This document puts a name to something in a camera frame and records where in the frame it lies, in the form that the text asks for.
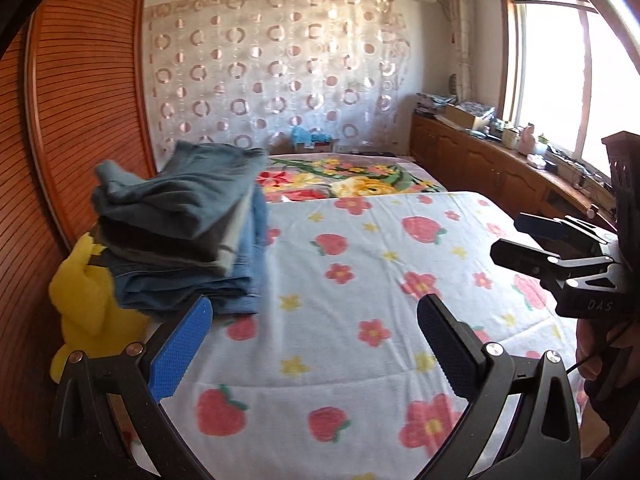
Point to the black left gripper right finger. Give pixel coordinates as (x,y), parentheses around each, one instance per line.
(542,441)

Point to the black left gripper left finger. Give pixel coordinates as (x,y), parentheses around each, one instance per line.
(89,443)

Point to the grey-blue pants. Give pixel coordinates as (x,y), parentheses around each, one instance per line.
(198,186)

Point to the right hand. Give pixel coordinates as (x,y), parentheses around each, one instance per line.
(590,349)

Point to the pink bottle on cabinet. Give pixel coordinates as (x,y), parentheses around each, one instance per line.
(527,142)

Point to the yellow plush toy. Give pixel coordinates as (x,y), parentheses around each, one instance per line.
(91,319)

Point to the light blue folded jeans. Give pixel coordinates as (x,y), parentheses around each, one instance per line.
(160,290)

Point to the wooden low cabinet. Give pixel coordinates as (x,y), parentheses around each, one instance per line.
(463,163)

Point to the strawberry print bed sheet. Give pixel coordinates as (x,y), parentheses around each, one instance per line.
(332,378)

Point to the cardboard box on cabinet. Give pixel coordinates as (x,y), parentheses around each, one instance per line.
(473,120)

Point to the dark folded garment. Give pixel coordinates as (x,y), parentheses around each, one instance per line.
(137,244)

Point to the beige folded garment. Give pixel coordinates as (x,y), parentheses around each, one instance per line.
(232,228)

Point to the floral bed blanket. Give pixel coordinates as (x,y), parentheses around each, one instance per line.
(297,178)

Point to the beige side curtain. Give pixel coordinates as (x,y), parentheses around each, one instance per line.
(462,20)

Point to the blue item behind bed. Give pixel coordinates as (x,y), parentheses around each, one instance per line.
(311,141)

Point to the wooden slatted wardrobe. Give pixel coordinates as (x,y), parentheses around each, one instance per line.
(71,96)

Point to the pink circle sheer curtain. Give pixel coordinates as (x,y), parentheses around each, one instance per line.
(252,72)

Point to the window with wooden frame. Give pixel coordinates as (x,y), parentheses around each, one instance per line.
(569,77)

